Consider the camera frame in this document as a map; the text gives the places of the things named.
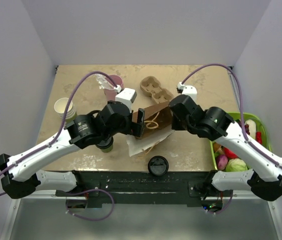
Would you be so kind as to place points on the pink cylindrical container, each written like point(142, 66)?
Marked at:
point(110, 94)

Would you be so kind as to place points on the green cabbage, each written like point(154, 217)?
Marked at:
point(236, 165)

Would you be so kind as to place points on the red chili pepper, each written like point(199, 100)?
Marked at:
point(258, 137)

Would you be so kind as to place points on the red apple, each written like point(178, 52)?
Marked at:
point(229, 153)

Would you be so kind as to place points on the white radish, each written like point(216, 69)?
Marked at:
point(252, 126)

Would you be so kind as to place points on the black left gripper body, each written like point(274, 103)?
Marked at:
point(135, 128)

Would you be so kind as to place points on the red grape bunch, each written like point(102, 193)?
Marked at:
point(247, 128)

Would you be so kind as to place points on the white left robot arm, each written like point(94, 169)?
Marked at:
point(24, 174)

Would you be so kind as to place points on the brown paper bag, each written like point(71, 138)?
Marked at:
point(157, 120)

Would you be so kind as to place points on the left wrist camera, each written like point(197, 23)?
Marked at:
point(127, 97)

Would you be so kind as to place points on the green paper coffee cup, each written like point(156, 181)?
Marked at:
point(105, 148)

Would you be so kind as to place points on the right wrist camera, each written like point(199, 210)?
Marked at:
point(188, 90)

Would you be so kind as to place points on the green plastic basket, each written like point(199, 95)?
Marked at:
point(217, 149)

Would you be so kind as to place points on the black table front rail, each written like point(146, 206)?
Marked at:
point(142, 188)

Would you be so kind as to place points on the stack of black cup lids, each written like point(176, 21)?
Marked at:
point(158, 165)

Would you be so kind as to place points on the wrapped white straws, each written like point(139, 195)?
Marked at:
point(104, 82)

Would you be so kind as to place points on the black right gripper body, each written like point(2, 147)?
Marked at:
point(178, 124)

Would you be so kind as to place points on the purple onion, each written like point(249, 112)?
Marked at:
point(221, 162)

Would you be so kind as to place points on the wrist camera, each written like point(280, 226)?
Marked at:
point(188, 90)
point(127, 97)

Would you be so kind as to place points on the black cup lid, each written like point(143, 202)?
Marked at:
point(104, 142)

